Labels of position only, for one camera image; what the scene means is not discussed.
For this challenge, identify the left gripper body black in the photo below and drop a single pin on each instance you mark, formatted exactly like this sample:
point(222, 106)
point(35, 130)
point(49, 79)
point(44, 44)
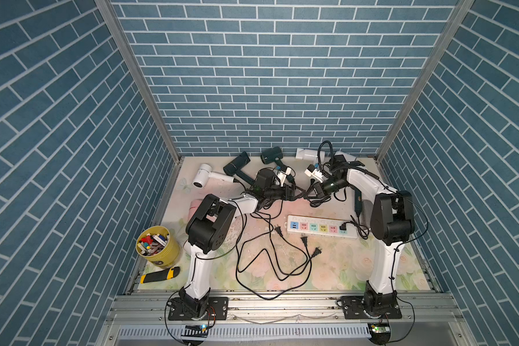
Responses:
point(274, 192)

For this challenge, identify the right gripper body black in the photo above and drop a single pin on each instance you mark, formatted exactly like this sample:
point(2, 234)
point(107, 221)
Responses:
point(331, 187)

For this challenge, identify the dark teal round hair dryer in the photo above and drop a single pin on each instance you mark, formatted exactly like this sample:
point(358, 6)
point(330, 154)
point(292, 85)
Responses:
point(358, 202)

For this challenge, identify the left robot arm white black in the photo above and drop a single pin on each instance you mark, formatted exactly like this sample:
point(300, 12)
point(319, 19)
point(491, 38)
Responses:
point(206, 232)

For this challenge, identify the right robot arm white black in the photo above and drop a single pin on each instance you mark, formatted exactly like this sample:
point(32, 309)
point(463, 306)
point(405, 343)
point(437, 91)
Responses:
point(391, 223)

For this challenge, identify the dark green boxy hair dryer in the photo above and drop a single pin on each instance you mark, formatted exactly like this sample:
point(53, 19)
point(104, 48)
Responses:
point(275, 155)

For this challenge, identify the white boxy hair dryer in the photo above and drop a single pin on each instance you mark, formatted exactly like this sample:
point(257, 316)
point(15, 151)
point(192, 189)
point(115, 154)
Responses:
point(309, 155)

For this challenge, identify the white multicolour power strip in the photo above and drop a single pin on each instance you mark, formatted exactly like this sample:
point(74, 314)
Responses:
point(321, 227)

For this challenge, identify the dark green slim hair dryer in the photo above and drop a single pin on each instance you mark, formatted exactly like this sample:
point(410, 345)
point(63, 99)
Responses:
point(234, 168)

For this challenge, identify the white round hair dryer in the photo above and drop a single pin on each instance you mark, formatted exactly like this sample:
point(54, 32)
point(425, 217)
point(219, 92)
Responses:
point(205, 173)

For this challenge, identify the pink hair dryer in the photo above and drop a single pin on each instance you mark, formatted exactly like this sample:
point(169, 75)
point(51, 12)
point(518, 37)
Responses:
point(193, 207)

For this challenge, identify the yellow cup with small items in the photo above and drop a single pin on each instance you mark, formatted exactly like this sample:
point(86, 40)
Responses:
point(158, 246)

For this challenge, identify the black yellow utility knife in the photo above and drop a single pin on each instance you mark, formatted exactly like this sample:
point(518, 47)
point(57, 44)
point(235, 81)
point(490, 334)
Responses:
point(162, 275)

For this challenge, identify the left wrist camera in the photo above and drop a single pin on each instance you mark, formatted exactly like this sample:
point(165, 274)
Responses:
point(283, 175)

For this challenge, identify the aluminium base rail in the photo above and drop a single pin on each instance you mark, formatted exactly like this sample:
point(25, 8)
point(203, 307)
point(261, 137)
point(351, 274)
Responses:
point(295, 318)

